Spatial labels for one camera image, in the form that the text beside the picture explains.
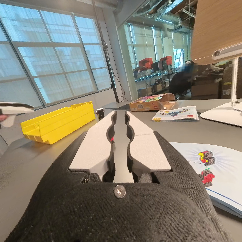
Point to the black red yellow lego model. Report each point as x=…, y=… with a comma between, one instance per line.
x=100, y=113

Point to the person's left hand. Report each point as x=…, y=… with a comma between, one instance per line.
x=2, y=118

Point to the orange cardboard lego box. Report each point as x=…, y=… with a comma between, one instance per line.
x=143, y=105

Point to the silver ventilation duct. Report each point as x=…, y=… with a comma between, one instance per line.
x=162, y=17

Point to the open instruction booklet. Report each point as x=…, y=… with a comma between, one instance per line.
x=223, y=170

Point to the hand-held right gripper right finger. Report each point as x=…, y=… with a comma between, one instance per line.
x=149, y=153

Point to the wooden board on white stand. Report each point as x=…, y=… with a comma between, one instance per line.
x=217, y=28

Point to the closed instruction booklet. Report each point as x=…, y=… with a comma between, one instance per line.
x=175, y=114

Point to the metal shelf rack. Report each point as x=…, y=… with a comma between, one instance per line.
x=151, y=79

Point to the black stand pole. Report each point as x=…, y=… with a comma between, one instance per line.
x=107, y=62

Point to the large grid window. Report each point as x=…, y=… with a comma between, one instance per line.
x=47, y=56

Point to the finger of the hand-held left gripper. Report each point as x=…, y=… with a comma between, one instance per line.
x=15, y=110
x=9, y=121

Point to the dark flat base plate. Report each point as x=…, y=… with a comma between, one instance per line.
x=117, y=108

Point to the yellow plastic bin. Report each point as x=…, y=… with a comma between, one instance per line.
x=62, y=122

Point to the stack of cardboard boxes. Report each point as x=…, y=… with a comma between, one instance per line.
x=206, y=88

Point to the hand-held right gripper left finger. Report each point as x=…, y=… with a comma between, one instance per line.
x=92, y=151

